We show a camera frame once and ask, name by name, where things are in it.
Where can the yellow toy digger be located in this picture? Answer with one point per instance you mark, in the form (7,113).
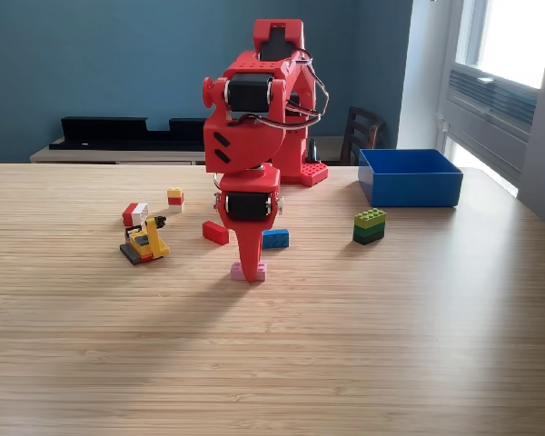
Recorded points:
(147,243)

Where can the small yellow red white stack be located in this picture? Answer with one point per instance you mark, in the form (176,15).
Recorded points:
(175,197)

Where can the green lego brick stack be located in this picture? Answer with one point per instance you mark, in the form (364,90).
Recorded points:
(369,224)

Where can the light blue lego brick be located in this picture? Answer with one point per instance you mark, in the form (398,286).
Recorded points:
(277,240)

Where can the black shelf unit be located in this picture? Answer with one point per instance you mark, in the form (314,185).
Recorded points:
(118,131)

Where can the blue plastic bin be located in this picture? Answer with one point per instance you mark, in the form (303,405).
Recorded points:
(413,191)

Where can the dark wooden chair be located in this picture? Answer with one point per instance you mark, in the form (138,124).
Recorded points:
(359,131)

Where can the pink lego brick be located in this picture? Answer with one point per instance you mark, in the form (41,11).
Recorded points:
(234,271)

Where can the red white lego brick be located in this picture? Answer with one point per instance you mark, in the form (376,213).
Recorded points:
(134,213)

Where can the grey ventilation unit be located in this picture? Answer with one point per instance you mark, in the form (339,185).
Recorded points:
(490,118)

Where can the white framed window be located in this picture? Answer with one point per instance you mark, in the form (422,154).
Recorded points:
(518,36)

